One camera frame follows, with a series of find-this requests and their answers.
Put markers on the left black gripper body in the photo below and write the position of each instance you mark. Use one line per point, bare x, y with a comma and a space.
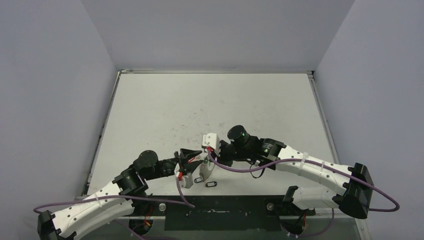
182, 161

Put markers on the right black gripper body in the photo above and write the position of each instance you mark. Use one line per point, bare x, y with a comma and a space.
221, 148

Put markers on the metal key holder ring plate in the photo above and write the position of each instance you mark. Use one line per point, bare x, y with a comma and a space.
205, 171

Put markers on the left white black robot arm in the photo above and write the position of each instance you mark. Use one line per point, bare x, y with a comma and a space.
118, 198

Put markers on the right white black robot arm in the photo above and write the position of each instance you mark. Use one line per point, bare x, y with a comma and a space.
347, 188

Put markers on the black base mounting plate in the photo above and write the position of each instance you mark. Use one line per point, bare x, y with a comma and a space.
221, 213

